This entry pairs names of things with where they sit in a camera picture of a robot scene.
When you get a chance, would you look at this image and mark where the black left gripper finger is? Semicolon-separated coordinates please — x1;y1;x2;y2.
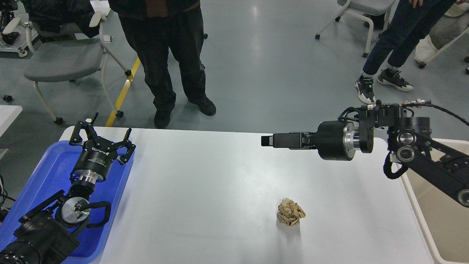
69;112;99;148
110;128;136;165

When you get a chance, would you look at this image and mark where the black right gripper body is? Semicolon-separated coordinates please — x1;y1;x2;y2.
310;120;359;161

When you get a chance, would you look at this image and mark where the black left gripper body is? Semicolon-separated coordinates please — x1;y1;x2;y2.
70;137;117;183

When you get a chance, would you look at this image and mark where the brown paper ball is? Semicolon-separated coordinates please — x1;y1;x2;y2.
277;198;306;227

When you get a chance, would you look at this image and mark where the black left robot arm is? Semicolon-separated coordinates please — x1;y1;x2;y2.
1;114;136;264

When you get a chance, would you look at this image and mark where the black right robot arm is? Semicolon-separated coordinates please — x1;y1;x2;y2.
261;100;469;207

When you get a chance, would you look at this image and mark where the blue plastic tray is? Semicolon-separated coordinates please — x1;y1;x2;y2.
0;141;133;264

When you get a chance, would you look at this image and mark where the white side table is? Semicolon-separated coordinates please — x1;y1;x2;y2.
0;105;23;160

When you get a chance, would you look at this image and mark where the grey chair with jacket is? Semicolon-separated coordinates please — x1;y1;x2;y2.
3;0;131;125

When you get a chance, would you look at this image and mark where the grey chair top right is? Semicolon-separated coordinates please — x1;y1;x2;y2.
315;0;395;58

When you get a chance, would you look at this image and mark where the person in navy trousers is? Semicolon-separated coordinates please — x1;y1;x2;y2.
354;0;463;104

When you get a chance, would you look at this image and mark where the person in black trousers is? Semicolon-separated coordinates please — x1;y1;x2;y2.
108;0;217;129

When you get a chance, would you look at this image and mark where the beige plastic bin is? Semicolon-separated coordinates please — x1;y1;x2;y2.
388;137;469;264

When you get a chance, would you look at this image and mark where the chair with white bag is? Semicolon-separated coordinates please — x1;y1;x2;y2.
414;2;469;69

